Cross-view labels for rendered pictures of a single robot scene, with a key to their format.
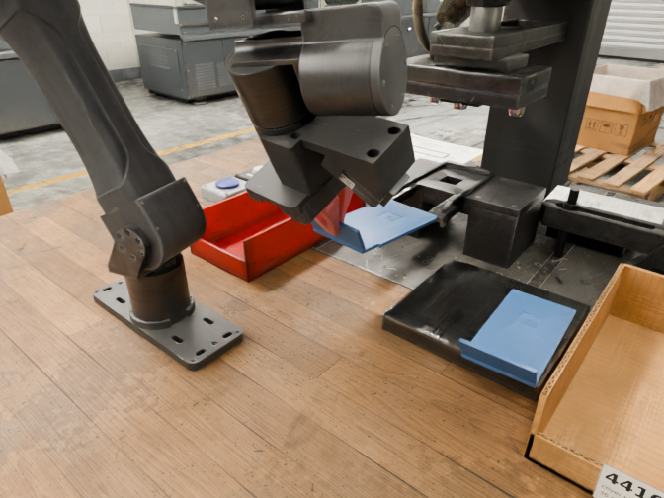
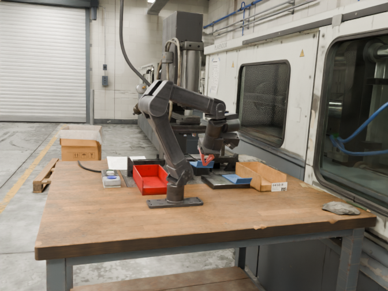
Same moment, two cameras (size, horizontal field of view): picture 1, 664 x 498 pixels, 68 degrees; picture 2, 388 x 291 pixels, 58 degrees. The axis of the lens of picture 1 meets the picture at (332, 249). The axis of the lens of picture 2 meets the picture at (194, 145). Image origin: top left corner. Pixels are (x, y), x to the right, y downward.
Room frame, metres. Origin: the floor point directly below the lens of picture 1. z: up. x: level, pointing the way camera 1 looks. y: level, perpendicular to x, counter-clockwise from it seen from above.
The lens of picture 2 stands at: (-0.24, 1.19, 1.33)
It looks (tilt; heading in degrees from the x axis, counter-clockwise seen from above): 10 degrees down; 302
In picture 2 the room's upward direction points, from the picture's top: 3 degrees clockwise
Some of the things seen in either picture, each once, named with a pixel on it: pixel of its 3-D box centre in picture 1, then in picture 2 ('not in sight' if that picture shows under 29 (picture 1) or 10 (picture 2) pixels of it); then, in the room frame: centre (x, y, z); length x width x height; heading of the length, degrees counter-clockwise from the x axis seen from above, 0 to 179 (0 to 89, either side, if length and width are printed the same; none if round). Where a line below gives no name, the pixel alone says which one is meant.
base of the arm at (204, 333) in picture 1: (158, 289); (175, 193); (0.46, 0.19, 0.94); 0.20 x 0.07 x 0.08; 51
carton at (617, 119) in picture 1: (617, 107); (82, 145); (3.66, -2.08, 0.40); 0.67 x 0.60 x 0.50; 133
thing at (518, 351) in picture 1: (522, 325); (236, 176); (0.40, -0.19, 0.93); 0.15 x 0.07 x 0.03; 143
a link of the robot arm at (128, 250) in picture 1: (156, 236); (178, 175); (0.45, 0.18, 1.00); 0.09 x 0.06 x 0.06; 155
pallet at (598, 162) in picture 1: (595, 160); (83, 172); (3.42, -1.89, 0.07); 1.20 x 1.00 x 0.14; 134
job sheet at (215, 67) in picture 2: not in sight; (214, 75); (1.39, -1.70, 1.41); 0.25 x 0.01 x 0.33; 137
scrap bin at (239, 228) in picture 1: (283, 215); (151, 178); (0.66, 0.07, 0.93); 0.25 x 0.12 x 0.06; 141
